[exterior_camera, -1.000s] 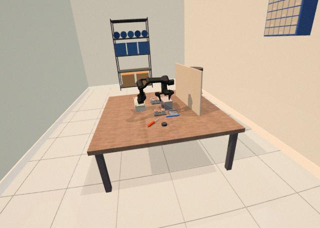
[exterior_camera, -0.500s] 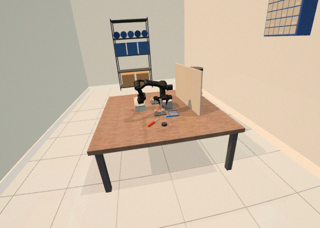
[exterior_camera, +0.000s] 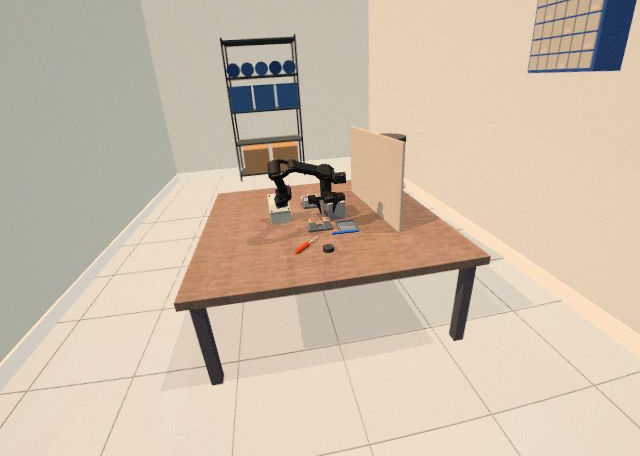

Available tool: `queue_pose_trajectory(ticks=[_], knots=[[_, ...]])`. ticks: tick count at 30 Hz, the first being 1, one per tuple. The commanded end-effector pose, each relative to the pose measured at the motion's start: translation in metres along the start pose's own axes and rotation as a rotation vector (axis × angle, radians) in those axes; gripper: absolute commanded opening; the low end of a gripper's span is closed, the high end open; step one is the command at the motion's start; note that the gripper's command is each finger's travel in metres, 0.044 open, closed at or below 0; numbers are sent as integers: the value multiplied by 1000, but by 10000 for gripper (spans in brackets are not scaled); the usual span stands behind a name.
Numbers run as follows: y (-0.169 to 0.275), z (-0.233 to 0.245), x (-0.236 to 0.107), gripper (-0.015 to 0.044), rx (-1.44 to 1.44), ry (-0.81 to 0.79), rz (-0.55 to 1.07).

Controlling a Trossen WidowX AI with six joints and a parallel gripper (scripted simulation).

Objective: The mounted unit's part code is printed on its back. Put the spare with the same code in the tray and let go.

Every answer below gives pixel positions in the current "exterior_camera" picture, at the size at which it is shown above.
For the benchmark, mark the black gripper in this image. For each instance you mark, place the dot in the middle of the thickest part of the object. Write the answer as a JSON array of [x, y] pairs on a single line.
[[312, 199]]

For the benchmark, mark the tan flat board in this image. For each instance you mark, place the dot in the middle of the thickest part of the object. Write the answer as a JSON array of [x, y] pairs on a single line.
[[377, 172]]

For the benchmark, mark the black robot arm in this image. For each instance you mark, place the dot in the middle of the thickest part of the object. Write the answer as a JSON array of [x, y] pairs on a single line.
[[324, 172]]

